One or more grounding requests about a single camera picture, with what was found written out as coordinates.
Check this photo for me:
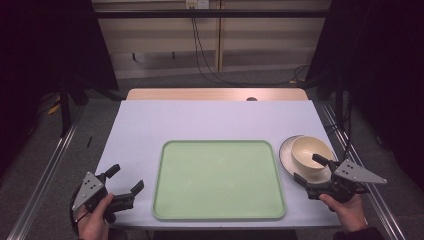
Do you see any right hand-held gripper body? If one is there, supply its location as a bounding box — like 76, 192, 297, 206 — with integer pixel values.
305, 158, 388, 203

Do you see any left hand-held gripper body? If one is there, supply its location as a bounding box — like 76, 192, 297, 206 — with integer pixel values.
71, 171, 135, 224

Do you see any cream bowl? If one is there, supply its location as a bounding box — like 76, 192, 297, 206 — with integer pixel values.
290, 135, 335, 173

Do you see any white plate with dark rim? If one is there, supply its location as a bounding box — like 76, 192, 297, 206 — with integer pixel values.
279, 134, 334, 185

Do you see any person's left hand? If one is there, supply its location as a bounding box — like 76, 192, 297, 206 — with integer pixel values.
77, 193, 115, 240

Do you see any person's right hand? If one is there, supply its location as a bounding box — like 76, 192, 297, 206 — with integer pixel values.
319, 193, 368, 233

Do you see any black metal stand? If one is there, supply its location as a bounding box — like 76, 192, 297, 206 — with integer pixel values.
58, 75, 74, 138

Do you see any light green tray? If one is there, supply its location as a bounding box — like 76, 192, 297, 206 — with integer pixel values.
152, 139, 287, 222

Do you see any yellow floor tape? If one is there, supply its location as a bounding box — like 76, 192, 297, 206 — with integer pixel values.
45, 95, 63, 116

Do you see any white table mat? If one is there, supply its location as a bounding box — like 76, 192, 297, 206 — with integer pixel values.
94, 99, 342, 230

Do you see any dark curtain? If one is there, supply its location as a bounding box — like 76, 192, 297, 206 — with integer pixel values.
305, 0, 424, 183
0, 0, 120, 178

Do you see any wooden table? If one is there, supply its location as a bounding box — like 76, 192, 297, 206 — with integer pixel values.
125, 87, 309, 102

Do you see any metal floor rail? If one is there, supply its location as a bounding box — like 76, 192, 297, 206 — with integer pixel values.
319, 101, 407, 240
6, 105, 86, 240

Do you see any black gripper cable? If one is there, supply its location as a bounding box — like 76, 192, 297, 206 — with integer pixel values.
69, 193, 88, 236

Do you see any black wall cable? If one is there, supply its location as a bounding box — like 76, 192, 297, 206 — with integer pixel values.
190, 6, 312, 87

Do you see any black horizontal frame bar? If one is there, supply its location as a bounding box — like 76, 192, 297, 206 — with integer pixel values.
94, 9, 332, 20

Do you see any white wall socket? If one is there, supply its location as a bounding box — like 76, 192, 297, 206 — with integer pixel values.
185, 0, 211, 10

